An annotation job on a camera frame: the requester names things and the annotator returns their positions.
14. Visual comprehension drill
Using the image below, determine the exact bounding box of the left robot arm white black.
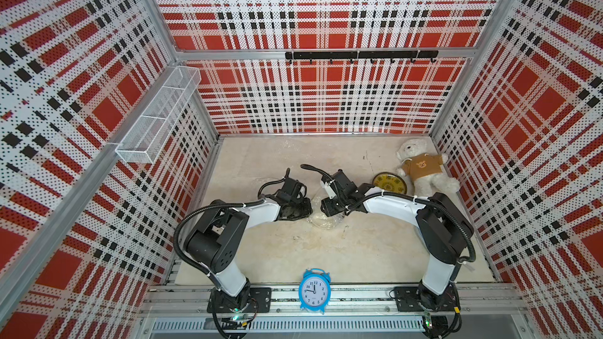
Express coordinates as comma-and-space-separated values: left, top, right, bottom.
173, 176, 312, 312

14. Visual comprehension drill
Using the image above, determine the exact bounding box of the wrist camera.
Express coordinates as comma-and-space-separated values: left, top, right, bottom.
321, 181, 337, 199
282, 168, 307, 199

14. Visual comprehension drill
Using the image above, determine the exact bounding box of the yellow patterned plate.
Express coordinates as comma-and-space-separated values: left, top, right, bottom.
372, 172, 408, 195

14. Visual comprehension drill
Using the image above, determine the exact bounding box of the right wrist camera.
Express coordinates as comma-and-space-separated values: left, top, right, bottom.
321, 181, 337, 199

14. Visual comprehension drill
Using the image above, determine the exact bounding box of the white wire mesh basket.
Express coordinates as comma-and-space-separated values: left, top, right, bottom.
116, 66, 200, 164

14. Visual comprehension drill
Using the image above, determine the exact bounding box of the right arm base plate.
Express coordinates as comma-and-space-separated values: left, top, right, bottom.
394, 283, 461, 312

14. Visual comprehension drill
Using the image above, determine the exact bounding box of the black hook rail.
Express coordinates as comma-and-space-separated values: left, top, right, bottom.
284, 50, 440, 61

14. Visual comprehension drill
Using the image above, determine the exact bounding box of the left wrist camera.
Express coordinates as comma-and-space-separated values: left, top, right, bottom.
282, 168, 307, 199

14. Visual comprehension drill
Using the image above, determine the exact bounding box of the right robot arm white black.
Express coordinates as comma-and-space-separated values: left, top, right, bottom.
320, 170, 476, 312

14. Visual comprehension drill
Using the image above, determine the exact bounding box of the blue alarm clock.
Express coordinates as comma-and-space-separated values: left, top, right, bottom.
298, 268, 331, 314

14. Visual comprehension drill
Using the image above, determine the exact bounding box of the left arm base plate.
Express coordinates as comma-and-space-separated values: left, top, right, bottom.
207, 287, 272, 313

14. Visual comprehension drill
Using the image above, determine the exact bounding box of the white teddy bear brown shirt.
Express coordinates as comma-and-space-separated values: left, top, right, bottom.
396, 138, 460, 197

